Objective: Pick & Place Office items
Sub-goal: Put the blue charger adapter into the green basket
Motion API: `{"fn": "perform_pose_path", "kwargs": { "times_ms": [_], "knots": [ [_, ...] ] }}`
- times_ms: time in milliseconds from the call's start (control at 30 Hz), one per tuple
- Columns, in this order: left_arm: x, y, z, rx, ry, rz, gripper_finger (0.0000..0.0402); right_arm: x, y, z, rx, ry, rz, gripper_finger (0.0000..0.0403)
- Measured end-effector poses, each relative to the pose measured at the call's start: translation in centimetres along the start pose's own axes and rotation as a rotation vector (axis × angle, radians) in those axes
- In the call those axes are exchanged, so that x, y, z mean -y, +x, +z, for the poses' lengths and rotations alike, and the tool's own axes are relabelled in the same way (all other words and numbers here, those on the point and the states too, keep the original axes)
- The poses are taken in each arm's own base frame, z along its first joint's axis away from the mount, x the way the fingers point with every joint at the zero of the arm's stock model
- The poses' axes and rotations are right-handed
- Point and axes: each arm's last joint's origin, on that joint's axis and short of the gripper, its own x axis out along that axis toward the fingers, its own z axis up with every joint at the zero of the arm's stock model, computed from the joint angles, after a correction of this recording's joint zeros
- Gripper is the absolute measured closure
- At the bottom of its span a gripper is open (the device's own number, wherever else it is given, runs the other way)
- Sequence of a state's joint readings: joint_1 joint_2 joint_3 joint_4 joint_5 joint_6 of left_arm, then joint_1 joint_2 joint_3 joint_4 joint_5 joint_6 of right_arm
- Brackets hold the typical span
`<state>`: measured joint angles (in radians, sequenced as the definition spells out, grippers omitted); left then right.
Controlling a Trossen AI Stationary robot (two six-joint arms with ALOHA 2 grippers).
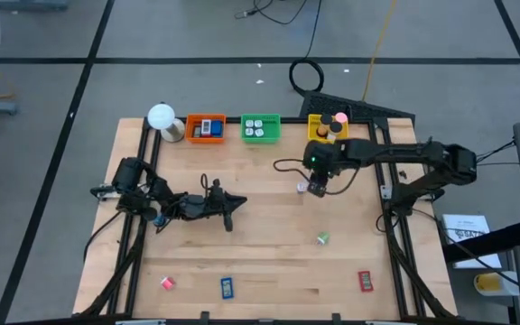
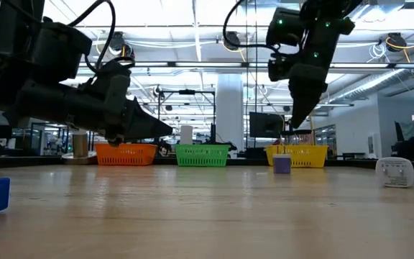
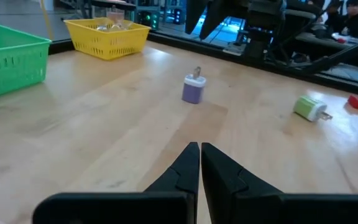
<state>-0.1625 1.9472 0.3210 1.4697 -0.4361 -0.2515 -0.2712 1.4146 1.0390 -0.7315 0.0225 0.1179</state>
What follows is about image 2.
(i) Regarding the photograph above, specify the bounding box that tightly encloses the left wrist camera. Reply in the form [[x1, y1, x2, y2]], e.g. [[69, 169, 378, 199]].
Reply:
[[84, 59, 133, 105]]

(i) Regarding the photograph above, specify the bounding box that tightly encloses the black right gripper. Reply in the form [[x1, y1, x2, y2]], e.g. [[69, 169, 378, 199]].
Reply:
[[288, 17, 356, 130]]

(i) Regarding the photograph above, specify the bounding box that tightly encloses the black aluminium table frame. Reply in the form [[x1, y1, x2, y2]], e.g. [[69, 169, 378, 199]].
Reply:
[[0, 154, 414, 174]]

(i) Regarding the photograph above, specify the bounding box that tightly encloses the yellow plastic basket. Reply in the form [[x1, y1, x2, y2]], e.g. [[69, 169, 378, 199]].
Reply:
[[264, 145, 328, 168]]

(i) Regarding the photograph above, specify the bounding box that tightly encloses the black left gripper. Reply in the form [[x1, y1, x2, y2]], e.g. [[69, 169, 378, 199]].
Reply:
[[4, 73, 174, 147]]

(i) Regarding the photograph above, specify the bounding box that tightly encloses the black camera cable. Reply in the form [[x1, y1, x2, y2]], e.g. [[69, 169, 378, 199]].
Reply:
[[222, 0, 283, 55], [68, 0, 117, 71]]

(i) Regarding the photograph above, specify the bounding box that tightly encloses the orange plastic basket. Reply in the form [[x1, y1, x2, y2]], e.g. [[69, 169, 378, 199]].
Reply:
[[94, 142, 158, 167]]

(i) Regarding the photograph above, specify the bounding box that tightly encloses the black right camera cable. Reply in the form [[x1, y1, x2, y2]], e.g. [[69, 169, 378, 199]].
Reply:
[[222, 0, 283, 55]]

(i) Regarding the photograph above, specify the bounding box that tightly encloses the white building column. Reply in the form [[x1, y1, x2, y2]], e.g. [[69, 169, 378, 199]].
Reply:
[[216, 73, 244, 152]]

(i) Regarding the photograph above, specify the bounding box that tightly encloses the white USB charger green rim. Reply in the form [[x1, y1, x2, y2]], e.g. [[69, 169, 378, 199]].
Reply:
[[374, 157, 414, 188]]

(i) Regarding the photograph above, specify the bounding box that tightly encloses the person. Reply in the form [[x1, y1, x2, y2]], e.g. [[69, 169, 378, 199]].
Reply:
[[392, 136, 414, 162]]

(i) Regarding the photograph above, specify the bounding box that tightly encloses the black ceiling cable reel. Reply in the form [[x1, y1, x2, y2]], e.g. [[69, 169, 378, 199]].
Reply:
[[223, 31, 242, 51], [386, 32, 408, 51], [109, 31, 136, 60]]

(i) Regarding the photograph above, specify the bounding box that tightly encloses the green plastic basket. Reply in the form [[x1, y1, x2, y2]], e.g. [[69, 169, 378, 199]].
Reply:
[[174, 144, 231, 168]]

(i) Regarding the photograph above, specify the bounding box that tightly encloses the black left camera cable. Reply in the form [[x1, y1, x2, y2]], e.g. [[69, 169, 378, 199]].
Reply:
[[68, 0, 117, 71]]

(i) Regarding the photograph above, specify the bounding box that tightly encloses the white USB charger purple rim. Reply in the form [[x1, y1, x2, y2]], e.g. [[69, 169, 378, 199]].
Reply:
[[272, 145, 293, 175]]

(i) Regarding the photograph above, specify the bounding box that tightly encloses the black chair back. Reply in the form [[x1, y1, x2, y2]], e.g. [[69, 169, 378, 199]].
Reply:
[[393, 121, 406, 145]]

